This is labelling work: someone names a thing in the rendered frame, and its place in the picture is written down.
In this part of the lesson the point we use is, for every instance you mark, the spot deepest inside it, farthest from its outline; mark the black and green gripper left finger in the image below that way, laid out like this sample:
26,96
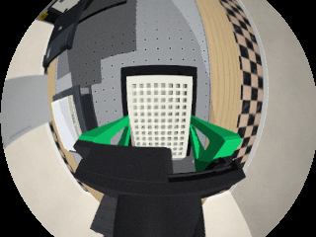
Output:
104,133

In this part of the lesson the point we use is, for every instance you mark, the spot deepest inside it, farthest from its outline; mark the white flat plate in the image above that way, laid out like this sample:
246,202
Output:
66,121

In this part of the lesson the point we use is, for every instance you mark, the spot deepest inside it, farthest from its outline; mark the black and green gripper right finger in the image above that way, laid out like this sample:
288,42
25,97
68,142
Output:
222,142

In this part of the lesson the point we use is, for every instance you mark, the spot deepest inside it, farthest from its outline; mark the white well plate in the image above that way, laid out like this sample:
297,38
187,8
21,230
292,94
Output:
155,100

